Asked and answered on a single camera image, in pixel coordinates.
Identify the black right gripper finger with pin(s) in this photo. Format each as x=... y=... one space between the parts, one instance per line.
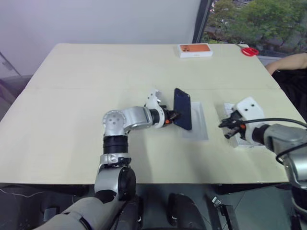
x=232 y=133
x=226 y=123

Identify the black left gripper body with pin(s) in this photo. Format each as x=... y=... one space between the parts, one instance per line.
x=168 y=114

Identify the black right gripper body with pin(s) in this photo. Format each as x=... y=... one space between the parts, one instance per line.
x=238 y=123

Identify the dark blue smartphone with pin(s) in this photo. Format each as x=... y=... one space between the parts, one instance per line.
x=182 y=109

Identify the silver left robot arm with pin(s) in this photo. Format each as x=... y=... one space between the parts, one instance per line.
x=134 y=117

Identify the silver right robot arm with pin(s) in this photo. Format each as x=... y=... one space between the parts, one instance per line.
x=280 y=134

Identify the person's bare forearm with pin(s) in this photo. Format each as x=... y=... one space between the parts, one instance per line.
x=290 y=62

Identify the white phone box lid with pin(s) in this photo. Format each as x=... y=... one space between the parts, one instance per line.
x=227 y=108

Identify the white phone box base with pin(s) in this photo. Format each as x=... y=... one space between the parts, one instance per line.
x=197 y=119

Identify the white box with orange phone print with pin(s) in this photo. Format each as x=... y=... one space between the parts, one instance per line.
x=194 y=50

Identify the person's black clothing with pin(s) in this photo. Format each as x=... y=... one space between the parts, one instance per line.
x=293 y=88

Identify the red scissors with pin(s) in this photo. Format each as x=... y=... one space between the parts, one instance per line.
x=250 y=51

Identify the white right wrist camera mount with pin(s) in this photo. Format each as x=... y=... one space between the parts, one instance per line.
x=249 y=106

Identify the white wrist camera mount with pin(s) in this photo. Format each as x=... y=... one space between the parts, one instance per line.
x=153 y=98
x=249 y=106

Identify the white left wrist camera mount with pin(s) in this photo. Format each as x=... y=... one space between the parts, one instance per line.
x=153 y=98

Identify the black bracket with metal clip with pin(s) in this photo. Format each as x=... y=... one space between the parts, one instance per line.
x=221 y=208

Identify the dark window frame post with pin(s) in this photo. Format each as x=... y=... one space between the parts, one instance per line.
x=201 y=21

